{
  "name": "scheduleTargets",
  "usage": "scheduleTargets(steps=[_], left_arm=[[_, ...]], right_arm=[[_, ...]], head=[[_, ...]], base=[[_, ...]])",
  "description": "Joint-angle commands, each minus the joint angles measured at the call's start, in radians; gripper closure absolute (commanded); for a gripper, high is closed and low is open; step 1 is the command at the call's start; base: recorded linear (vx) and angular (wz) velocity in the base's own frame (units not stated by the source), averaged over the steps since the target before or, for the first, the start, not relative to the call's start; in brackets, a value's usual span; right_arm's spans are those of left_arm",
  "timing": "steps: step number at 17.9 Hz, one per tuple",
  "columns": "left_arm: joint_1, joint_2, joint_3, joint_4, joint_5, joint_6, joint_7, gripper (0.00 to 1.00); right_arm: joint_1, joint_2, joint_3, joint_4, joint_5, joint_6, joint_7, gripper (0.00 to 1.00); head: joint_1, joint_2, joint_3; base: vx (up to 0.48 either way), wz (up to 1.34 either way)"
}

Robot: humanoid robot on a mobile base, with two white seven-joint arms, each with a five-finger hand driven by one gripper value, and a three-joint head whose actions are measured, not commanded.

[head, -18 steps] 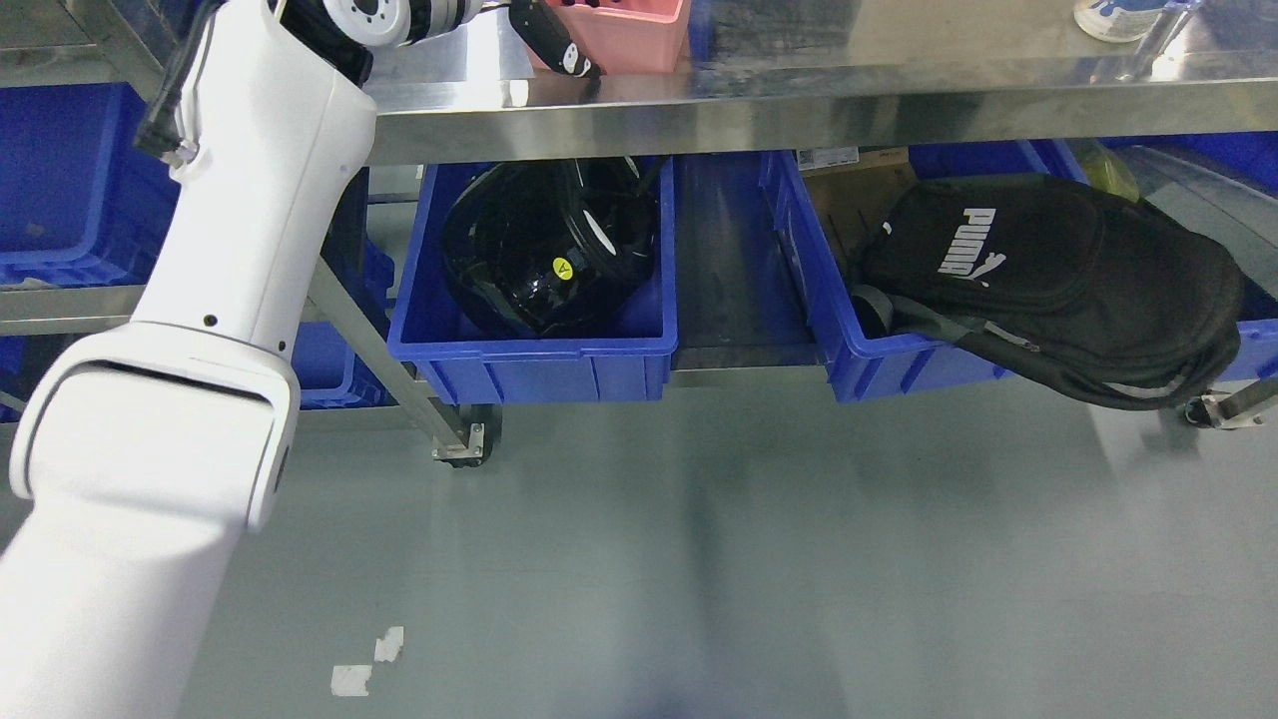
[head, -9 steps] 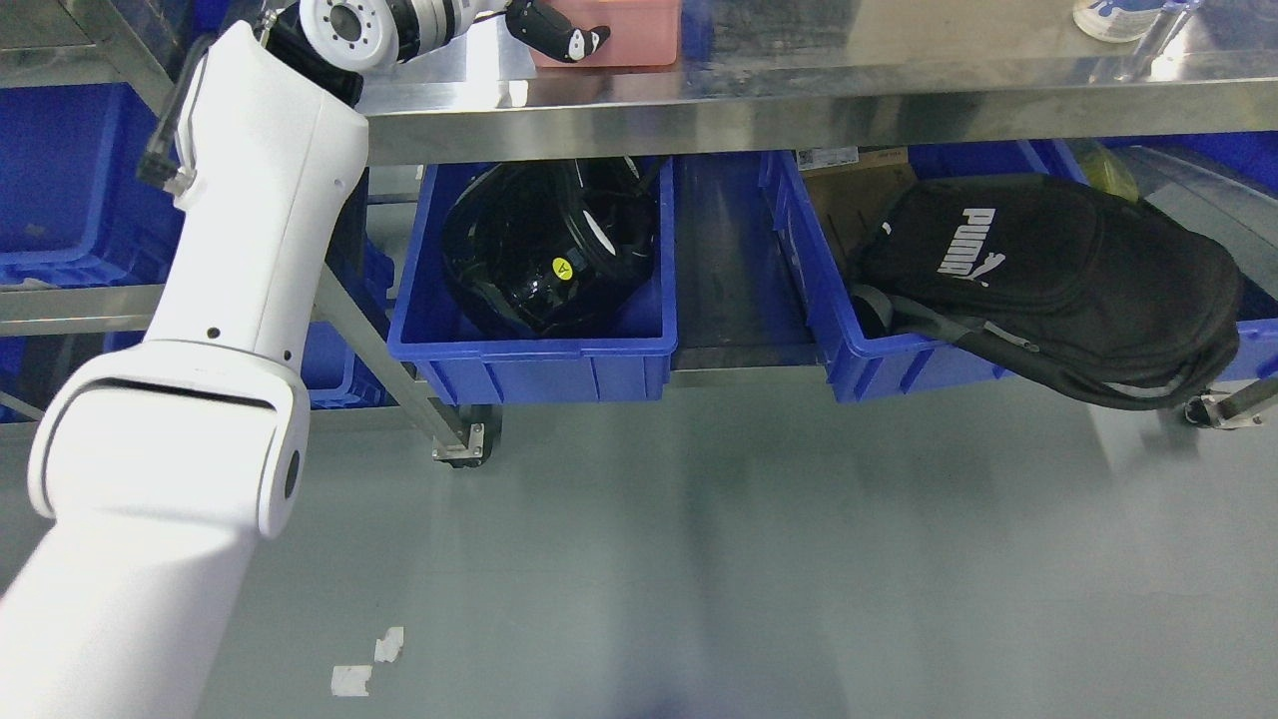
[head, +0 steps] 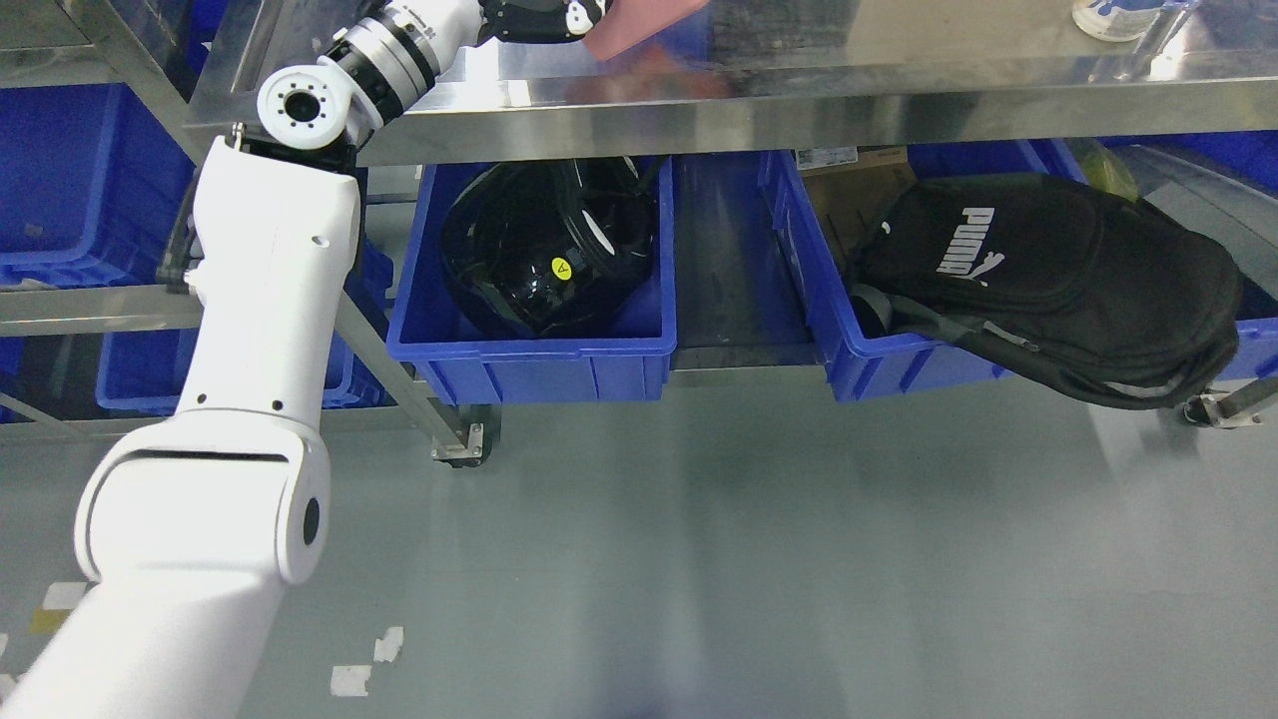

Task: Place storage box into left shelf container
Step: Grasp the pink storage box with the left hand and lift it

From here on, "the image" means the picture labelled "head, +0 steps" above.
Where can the stainless steel shelf table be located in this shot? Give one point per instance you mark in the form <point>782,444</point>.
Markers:
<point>736,75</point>

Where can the black glossy helmet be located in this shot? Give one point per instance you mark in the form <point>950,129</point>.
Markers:
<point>553,249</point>

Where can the blue bin far left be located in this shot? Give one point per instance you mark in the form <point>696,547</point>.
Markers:
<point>91,185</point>

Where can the pink plastic storage box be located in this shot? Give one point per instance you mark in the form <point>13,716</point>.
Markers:
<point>627,24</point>

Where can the blue bin with helmet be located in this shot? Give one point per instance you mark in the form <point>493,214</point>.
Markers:
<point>628,361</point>

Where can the blue bin lower left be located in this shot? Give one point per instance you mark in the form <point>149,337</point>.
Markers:
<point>144,372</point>

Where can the blue bin with backpack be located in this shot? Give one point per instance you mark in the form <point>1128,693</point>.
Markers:
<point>859,367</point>

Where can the cardboard box in bin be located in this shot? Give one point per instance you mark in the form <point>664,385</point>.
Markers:
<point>850,189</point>

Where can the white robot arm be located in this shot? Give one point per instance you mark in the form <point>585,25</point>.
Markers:
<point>192,530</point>

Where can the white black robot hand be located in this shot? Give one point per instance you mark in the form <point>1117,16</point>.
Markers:
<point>540,22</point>

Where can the black Puma backpack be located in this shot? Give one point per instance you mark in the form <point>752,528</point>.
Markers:
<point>1102,299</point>

